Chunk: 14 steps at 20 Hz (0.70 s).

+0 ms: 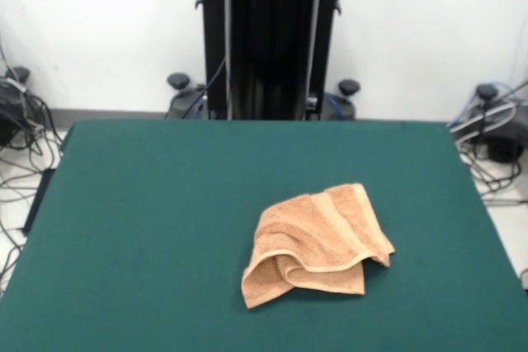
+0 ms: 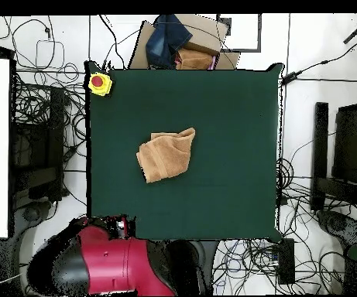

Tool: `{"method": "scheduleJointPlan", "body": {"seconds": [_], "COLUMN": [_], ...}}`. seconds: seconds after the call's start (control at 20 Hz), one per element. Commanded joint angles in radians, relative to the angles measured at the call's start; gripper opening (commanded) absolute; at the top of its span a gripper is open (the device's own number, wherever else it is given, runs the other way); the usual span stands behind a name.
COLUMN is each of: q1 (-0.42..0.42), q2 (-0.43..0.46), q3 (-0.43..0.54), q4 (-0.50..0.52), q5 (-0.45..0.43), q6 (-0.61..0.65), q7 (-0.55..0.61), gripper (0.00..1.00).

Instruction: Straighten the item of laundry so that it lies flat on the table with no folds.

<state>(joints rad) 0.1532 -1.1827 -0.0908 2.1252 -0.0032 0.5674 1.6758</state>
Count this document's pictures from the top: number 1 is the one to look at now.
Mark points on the black pedestal base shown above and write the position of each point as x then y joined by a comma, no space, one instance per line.
181,104

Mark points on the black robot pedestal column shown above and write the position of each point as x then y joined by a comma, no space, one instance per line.
268,38

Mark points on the dark green table cloth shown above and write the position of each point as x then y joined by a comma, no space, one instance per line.
144,245

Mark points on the grey stand base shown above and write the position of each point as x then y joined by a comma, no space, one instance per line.
8,121
501,144

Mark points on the black pedestal levelling knob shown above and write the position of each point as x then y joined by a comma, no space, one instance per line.
178,80
349,87

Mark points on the tan terry towel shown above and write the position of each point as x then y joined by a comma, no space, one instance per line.
317,236

